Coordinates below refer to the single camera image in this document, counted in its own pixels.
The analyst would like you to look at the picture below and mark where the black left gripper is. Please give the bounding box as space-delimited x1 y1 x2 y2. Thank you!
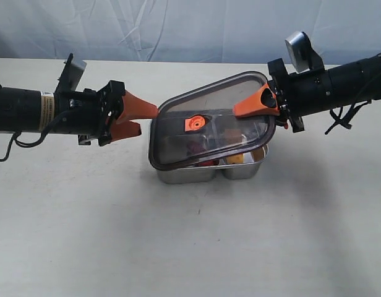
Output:
53 80 158 146

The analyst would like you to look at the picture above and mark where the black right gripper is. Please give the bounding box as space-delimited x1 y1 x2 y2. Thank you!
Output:
232 58 327 134

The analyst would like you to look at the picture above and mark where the yellow toy cheese slice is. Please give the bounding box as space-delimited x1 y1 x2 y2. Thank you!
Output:
224 128 265 165

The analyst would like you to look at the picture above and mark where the dark transparent box lid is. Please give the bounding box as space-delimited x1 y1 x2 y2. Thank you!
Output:
148 71 276 171

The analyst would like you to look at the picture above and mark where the red toy sausage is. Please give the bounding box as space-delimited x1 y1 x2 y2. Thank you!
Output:
186 141 219 167

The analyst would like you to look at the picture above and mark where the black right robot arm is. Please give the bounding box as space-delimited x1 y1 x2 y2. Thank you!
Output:
233 53 381 133

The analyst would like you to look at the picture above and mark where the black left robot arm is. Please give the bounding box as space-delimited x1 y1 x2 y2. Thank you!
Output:
0 78 158 148

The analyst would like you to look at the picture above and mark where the stainless steel lunch box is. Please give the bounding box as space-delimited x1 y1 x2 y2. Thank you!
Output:
147 120 270 185

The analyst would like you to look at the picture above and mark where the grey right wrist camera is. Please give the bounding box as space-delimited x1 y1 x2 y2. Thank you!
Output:
285 31 324 73

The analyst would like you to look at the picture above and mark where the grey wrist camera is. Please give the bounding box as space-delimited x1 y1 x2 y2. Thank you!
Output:
285 31 324 73
55 53 87 93

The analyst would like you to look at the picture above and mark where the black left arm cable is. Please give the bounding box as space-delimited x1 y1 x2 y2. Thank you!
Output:
0 111 71 163

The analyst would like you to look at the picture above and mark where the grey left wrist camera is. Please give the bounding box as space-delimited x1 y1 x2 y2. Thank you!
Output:
55 53 87 93

